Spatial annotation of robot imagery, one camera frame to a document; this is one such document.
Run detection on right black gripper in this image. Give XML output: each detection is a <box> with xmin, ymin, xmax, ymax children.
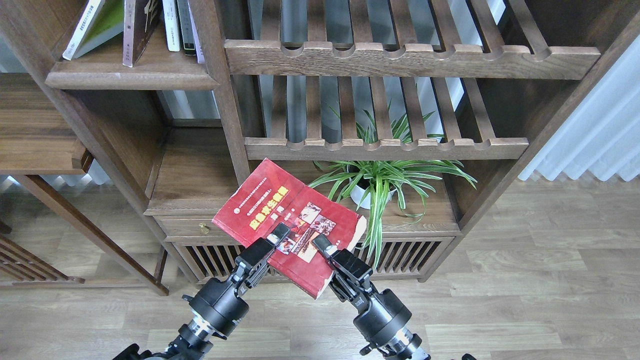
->
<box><xmin>311</xmin><ymin>234</ymin><xmax>414</xmax><ymax>356</ymax></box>

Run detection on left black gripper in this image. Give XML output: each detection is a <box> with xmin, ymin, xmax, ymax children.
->
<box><xmin>182</xmin><ymin>223</ymin><xmax>291</xmax><ymax>341</ymax></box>

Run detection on red book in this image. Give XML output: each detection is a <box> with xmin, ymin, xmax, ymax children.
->
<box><xmin>212</xmin><ymin>159</ymin><xmax>367</xmax><ymax>299</ymax></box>

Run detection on dark maroon book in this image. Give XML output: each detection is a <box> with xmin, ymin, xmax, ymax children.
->
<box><xmin>122</xmin><ymin>0</ymin><xmax>163</xmax><ymax>68</ymax></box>

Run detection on yellow green book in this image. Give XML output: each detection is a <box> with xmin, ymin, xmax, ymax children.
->
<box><xmin>62</xmin><ymin>0</ymin><xmax>124</xmax><ymax>60</ymax></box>

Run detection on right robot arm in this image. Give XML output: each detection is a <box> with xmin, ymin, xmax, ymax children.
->
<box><xmin>312</xmin><ymin>234</ymin><xmax>431</xmax><ymax>360</ymax></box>

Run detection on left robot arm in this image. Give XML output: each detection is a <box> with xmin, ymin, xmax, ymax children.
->
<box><xmin>115</xmin><ymin>223</ymin><xmax>290</xmax><ymax>360</ymax></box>

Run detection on white plant pot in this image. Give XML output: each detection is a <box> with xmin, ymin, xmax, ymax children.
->
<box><xmin>347</xmin><ymin>171</ymin><xmax>397</xmax><ymax>214</ymax></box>

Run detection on brass drawer knob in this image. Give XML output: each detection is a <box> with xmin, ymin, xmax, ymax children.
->
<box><xmin>198</xmin><ymin>222</ymin><xmax>210</xmax><ymax>235</ymax></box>

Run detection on green spider plant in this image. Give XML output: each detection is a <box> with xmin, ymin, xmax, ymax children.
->
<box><xmin>307</xmin><ymin>100</ymin><xmax>479</xmax><ymax>271</ymax></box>

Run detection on dark wooden bookshelf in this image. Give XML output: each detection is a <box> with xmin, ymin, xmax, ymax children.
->
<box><xmin>1</xmin><ymin>0</ymin><xmax>639</xmax><ymax>283</ymax></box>

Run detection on thin white upright book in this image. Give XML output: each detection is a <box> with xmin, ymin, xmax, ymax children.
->
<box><xmin>187</xmin><ymin>0</ymin><xmax>206</xmax><ymax>64</ymax></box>

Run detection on dark green upright book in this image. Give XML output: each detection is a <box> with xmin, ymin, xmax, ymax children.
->
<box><xmin>176</xmin><ymin>0</ymin><xmax>196</xmax><ymax>56</ymax></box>

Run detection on wooden side table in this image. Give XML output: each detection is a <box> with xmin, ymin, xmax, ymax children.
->
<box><xmin>0</xmin><ymin>73</ymin><xmax>169</xmax><ymax>296</ymax></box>

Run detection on wooden slatted chair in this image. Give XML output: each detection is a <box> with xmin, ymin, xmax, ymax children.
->
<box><xmin>0</xmin><ymin>222</ymin><xmax>85</xmax><ymax>287</ymax></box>

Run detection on white curtain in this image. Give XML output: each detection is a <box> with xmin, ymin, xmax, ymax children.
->
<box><xmin>518</xmin><ymin>38</ymin><xmax>640</xmax><ymax>182</ymax></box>

